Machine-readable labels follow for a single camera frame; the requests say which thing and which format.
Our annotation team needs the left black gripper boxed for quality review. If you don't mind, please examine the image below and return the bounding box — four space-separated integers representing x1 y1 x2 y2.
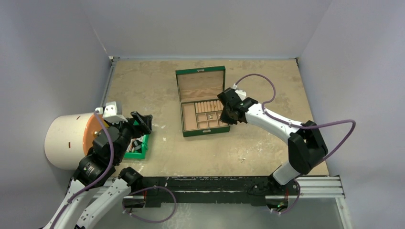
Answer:
107 110 151 163

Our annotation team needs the green jewelry box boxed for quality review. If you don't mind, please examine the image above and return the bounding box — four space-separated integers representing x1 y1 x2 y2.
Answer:
175 66 230 137

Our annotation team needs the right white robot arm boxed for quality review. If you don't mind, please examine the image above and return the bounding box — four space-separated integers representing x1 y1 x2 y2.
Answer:
217 88 328 194

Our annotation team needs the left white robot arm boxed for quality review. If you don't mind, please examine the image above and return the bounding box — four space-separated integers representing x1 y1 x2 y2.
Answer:
44 107 153 229

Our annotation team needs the green plastic bin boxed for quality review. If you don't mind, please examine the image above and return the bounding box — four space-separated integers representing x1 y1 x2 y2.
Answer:
124 118 150 160

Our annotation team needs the white cylinder with orange lid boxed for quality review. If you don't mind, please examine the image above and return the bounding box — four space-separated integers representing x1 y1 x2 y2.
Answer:
44 113 102 170

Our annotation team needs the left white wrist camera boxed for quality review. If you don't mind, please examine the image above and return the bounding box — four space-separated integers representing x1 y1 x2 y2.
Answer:
95 101 128 124

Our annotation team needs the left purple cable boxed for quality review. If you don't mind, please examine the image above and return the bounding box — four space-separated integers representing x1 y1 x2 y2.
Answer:
47 110 115 229

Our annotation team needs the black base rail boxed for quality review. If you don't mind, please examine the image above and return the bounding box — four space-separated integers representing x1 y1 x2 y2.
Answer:
123 176 300 210

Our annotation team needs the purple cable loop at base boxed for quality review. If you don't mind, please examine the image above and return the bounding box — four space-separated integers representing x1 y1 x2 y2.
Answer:
122 186 177 224

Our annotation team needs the aluminium rail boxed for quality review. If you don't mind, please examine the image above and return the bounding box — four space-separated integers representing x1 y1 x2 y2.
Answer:
297 176 345 198

